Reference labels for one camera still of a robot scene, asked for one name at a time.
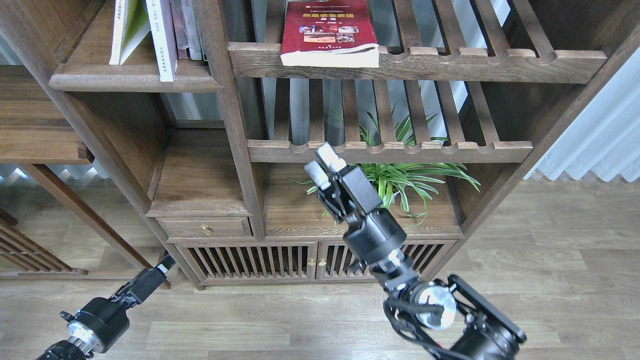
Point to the yellow green book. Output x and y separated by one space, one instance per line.
130 26

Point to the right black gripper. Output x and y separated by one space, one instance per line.
373 235

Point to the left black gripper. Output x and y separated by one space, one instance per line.
99 324

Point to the green spider plant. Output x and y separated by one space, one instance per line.
391 180

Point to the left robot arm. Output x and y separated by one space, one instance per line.
64 350

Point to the white lavender book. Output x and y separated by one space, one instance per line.
163 37

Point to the plastic wrapped book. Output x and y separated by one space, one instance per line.
190 24

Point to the red cover book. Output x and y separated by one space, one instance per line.
329 34

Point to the brown upright book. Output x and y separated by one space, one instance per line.
179 29

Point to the white curtain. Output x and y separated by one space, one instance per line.
603 142

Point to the dark wooden bookshelf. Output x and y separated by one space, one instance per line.
213 160

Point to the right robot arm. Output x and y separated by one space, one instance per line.
450 320

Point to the white upright book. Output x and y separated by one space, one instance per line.
200 53

